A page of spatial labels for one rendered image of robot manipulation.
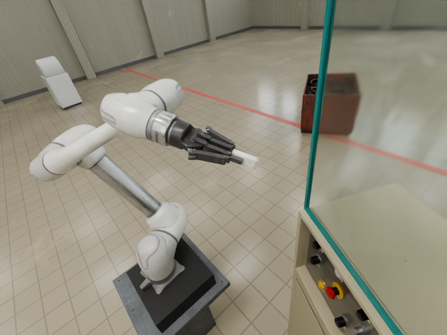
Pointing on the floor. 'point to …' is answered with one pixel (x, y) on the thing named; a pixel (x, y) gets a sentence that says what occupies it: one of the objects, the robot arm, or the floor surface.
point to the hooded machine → (58, 82)
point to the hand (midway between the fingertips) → (244, 159)
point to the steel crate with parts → (308, 97)
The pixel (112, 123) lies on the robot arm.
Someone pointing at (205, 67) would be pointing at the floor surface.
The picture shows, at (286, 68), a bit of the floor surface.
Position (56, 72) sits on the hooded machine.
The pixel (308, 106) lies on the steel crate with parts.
